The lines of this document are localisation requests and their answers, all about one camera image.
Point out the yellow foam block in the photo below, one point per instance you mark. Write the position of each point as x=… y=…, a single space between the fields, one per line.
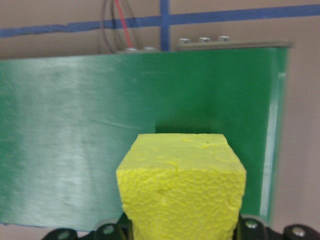
x=182 y=187

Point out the green conveyor belt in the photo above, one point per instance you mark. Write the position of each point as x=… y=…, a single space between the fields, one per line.
x=75 y=125

